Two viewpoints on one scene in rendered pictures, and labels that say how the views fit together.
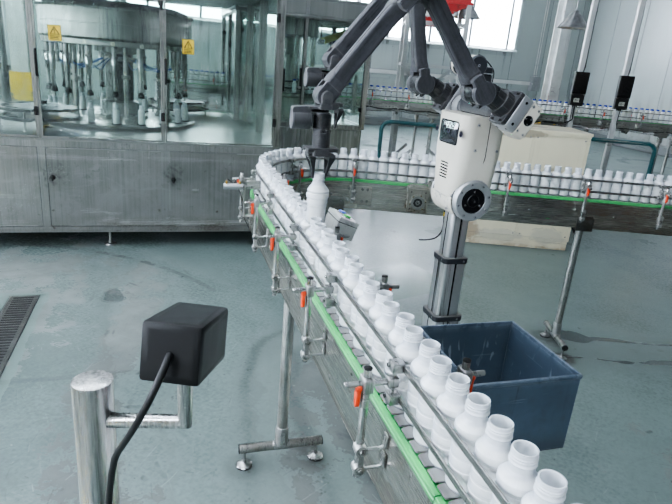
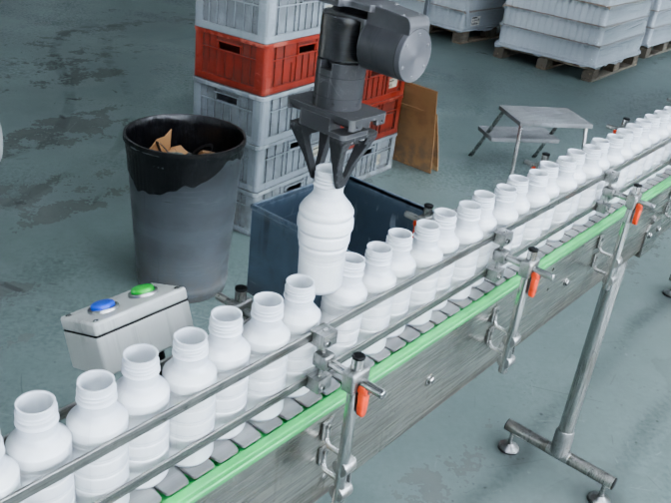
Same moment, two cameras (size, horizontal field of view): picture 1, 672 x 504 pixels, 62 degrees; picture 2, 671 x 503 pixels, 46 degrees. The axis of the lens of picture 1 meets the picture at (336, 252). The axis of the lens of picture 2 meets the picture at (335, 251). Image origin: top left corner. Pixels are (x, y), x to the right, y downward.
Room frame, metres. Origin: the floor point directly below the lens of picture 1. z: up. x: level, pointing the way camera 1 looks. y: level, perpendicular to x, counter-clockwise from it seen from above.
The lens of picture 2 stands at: (2.26, 0.82, 1.65)
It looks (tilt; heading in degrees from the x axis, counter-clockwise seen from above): 27 degrees down; 235
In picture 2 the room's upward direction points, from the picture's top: 7 degrees clockwise
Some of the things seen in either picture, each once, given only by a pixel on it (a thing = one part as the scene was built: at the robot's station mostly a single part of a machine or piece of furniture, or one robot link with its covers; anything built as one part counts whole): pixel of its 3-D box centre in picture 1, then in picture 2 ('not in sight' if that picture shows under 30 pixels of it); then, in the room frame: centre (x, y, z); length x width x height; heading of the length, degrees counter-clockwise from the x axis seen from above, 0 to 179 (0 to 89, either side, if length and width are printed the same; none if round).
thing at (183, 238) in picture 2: not in sight; (184, 211); (1.19, -1.79, 0.32); 0.45 x 0.45 x 0.64
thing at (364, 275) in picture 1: (364, 304); (508, 220); (1.27, -0.08, 1.08); 0.06 x 0.06 x 0.17
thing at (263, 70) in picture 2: not in sight; (271, 51); (0.55, -2.36, 0.78); 0.61 x 0.41 x 0.22; 25
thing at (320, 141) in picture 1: (321, 140); (338, 88); (1.77, 0.08, 1.40); 0.10 x 0.07 x 0.07; 108
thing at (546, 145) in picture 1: (516, 183); not in sight; (5.83, -1.80, 0.59); 1.10 x 0.62 x 1.18; 90
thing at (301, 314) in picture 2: (308, 234); (295, 335); (1.81, 0.10, 1.08); 0.06 x 0.06 x 0.17
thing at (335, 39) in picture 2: (320, 120); (348, 36); (1.77, 0.08, 1.46); 0.07 x 0.06 x 0.07; 107
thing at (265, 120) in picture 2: not in sight; (267, 99); (0.56, -2.35, 0.55); 0.61 x 0.41 x 0.22; 25
